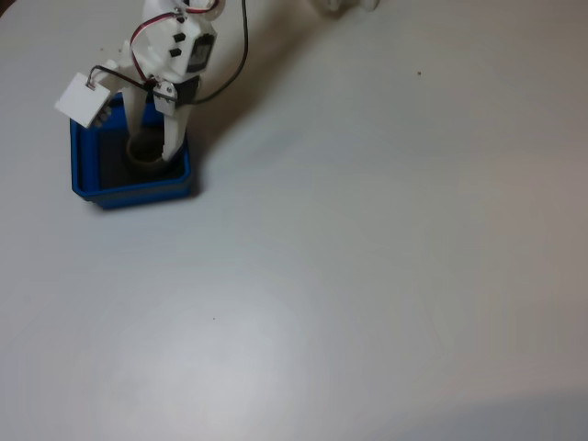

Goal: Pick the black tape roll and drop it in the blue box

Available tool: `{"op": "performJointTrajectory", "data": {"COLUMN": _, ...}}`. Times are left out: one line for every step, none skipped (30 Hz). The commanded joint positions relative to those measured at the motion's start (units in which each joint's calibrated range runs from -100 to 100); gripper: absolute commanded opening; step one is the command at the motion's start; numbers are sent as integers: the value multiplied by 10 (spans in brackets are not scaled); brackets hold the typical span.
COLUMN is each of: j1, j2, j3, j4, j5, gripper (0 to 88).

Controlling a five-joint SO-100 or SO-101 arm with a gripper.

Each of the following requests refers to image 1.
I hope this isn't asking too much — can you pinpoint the black tape roll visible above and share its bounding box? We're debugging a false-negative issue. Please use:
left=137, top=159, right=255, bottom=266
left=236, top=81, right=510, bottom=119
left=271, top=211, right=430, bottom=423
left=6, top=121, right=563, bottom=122
left=125, top=130, right=174, bottom=175

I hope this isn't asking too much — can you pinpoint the blue square plastic box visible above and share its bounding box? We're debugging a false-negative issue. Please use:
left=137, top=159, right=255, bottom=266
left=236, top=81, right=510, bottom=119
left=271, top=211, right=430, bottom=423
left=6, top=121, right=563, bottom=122
left=69, top=91, right=192, bottom=211

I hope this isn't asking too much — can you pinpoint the white camera box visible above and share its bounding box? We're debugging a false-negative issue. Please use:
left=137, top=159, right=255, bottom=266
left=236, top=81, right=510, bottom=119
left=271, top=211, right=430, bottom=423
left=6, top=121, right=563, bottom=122
left=53, top=59, right=125, bottom=129

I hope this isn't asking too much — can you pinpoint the red white servo cable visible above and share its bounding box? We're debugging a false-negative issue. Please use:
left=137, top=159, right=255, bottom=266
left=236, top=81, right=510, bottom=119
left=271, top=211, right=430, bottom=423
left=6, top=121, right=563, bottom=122
left=176, top=0, right=227, bottom=17
left=130, top=13, right=185, bottom=91

